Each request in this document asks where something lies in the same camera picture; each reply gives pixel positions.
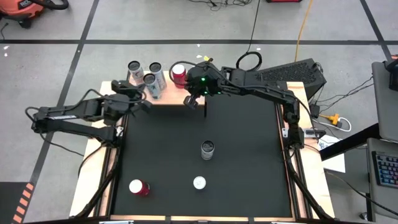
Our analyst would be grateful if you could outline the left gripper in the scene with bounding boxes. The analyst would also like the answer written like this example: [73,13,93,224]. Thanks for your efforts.
[103,79,154,121]

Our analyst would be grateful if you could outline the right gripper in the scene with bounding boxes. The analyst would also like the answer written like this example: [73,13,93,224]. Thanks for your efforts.
[183,61,224,110]

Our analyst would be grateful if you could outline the silver Celsius can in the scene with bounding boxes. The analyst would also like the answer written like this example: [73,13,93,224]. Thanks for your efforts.
[143,73,163,100]

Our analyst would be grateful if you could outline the Celsius Peach Vibe can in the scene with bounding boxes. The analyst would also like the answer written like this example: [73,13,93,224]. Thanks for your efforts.
[127,60,146,85]

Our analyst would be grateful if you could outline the tall red Coca-Cola can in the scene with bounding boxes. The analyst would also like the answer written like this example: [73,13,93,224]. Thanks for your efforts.
[171,63,188,90]

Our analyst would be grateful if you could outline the Celsius Tropical Vibe can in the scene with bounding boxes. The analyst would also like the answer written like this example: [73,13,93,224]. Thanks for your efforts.
[149,62,168,91]

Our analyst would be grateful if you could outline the white Celsius can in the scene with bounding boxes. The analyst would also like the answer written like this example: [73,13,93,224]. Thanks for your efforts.
[200,140,215,161]

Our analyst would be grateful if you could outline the black table mat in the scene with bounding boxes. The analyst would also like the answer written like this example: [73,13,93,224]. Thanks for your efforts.
[111,82,293,218]

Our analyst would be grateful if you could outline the Red Bull Sugarfree can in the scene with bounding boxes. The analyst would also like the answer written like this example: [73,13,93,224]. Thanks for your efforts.
[192,175,207,191]

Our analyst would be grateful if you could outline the short red soda can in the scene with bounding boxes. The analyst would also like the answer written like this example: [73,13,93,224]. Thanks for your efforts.
[128,179,151,198]

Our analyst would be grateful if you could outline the black computer tower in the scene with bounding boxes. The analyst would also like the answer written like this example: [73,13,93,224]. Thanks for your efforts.
[241,58,328,101]

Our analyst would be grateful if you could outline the black power adapter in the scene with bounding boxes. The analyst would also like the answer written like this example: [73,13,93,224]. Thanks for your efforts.
[308,103,322,119]

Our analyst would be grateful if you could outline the orange power splitter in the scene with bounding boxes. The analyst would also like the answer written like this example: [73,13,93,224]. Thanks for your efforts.
[319,113,343,129]

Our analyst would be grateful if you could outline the orange shop vacuum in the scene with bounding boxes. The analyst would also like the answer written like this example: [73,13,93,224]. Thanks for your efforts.
[0,0,45,29]

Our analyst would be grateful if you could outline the white paper sheet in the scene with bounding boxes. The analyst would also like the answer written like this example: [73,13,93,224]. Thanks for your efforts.
[316,133,346,174]

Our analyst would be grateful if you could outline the black beam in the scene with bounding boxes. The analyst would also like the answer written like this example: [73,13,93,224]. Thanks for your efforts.
[319,123,381,162]

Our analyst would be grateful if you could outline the grey desk top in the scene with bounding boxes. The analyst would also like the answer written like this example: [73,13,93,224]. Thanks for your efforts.
[366,138,398,220]
[371,60,398,143]

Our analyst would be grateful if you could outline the black desk device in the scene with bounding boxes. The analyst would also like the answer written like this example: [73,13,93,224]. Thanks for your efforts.
[385,57,398,91]

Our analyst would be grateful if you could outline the backlit keyboard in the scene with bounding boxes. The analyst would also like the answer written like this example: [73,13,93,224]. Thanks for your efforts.
[371,150,398,189]

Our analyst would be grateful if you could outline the wooden shelf black frame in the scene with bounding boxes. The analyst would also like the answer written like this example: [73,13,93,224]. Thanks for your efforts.
[120,66,208,118]

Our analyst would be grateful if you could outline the black coiled cable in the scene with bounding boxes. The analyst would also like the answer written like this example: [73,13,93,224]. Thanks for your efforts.
[234,0,263,75]

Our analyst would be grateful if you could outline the black frame strut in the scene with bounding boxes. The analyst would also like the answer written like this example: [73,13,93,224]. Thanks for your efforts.
[67,146,123,224]
[284,155,335,222]

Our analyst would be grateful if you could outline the tangled black cables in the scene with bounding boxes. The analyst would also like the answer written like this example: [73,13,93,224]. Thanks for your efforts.
[186,0,253,12]

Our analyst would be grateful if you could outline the black vacuum hose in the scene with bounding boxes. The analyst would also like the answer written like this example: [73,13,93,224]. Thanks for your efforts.
[29,0,70,11]

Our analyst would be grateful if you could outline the yellow extension cable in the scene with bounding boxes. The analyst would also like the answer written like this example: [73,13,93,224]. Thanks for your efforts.
[294,0,313,62]

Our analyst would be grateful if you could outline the white cable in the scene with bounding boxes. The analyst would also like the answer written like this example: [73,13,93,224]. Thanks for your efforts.
[313,116,353,133]

